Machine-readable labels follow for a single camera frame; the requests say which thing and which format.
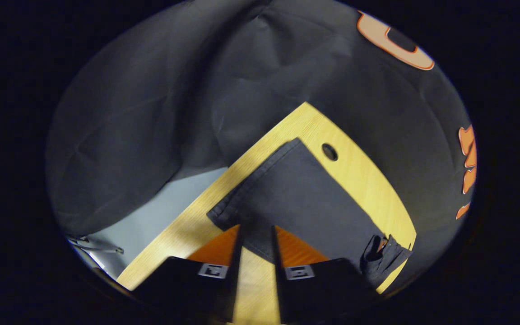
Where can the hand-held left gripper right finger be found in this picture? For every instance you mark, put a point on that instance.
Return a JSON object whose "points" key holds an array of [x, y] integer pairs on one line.
{"points": [[278, 280]]}

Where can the dark grey jeans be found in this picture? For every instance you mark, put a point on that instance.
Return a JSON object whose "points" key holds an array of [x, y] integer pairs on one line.
{"points": [[300, 194]]}

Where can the grey chair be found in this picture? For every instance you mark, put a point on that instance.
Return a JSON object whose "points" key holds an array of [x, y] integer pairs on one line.
{"points": [[93, 245]]}

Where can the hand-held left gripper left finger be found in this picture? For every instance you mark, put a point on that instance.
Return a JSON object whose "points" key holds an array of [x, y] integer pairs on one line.
{"points": [[235, 280]]}

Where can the black backdrop cloth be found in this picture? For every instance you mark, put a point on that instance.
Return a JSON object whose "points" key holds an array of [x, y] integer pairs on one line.
{"points": [[151, 113]]}

